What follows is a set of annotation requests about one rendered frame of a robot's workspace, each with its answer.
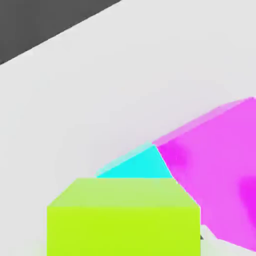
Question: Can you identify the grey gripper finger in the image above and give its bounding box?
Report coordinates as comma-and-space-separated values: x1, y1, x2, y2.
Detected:
200, 234, 211, 256

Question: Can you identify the small lime green cube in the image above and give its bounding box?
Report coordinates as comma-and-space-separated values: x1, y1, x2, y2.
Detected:
46, 177, 202, 256

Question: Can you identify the large magenta box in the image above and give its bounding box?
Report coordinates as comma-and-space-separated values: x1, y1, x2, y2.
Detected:
151, 96, 256, 252

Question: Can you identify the large cyan box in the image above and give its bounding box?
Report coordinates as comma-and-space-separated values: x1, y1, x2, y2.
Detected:
95, 140, 174, 179

